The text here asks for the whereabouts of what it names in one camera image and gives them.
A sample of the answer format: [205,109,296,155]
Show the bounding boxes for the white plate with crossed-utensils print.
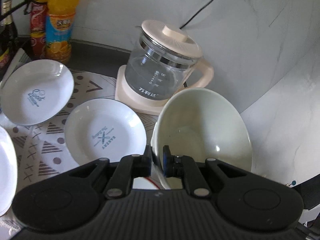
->
[64,98,147,166]

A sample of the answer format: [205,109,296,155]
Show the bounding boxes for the thin black cable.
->
[0,0,82,22]

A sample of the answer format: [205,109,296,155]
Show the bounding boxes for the black power cable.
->
[179,0,223,29]

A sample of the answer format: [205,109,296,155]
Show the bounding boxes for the red-rimmed bowl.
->
[132,176,161,190]

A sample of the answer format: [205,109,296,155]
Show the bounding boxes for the white plate with script print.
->
[0,59,75,126]

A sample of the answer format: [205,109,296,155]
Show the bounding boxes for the plain white plate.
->
[0,126,18,217]

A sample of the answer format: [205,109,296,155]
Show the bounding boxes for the cream kettle base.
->
[115,65,188,117]

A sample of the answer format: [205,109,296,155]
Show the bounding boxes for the dark glass bottle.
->
[0,0,18,68]

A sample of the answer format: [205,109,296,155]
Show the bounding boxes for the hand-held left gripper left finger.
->
[67,145,153,198]

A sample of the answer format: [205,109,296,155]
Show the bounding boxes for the pale green bowl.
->
[151,88,253,190]

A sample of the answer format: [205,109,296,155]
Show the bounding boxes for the orange juice bottle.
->
[45,0,81,64]

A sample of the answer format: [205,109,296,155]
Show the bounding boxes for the glass kettle with cream lid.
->
[124,19,215,101]

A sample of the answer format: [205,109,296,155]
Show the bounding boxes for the patterned white tablecloth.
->
[0,47,160,233]

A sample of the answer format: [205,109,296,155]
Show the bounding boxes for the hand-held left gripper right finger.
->
[162,145,252,197]

